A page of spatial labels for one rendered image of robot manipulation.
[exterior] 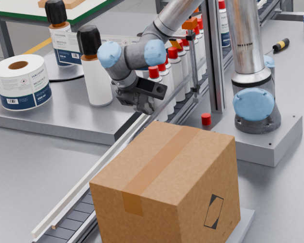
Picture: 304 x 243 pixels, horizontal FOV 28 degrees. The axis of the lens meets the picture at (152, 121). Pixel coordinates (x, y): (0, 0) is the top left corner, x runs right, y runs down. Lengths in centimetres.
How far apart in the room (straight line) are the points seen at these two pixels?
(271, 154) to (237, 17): 45
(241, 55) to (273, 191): 41
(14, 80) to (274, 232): 114
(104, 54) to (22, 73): 59
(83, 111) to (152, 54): 57
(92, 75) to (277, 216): 88
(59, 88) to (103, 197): 109
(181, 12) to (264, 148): 48
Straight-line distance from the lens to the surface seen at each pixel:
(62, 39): 254
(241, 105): 175
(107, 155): 190
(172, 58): 213
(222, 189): 152
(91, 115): 221
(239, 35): 169
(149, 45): 177
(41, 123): 224
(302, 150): 198
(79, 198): 166
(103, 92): 223
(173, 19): 184
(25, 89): 232
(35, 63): 237
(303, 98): 228
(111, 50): 179
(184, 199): 134
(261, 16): 291
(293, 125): 199
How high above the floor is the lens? 193
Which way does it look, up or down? 30 degrees down
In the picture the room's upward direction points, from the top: 9 degrees counter-clockwise
